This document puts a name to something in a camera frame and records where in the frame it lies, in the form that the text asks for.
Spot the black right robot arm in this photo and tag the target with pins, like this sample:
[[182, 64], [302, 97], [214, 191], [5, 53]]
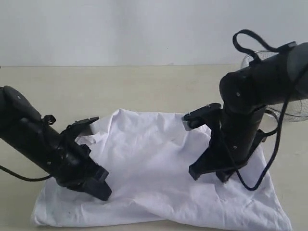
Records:
[[246, 93]]

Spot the white t-shirt red print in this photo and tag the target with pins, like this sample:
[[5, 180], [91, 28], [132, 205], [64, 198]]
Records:
[[147, 155]]

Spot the metal wire mesh basket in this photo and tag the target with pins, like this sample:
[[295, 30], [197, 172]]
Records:
[[297, 110]]

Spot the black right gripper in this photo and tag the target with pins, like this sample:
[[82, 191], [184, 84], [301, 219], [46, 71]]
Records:
[[227, 151]]

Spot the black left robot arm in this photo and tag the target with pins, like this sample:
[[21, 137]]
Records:
[[31, 134]]

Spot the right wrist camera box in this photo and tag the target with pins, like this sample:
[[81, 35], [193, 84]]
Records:
[[208, 115]]

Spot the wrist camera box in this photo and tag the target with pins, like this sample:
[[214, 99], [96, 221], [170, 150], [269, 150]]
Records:
[[72, 131], [208, 115]]

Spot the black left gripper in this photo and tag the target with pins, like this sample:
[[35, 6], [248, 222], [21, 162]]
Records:
[[78, 172]]

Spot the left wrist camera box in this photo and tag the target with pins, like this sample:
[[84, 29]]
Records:
[[72, 131]]

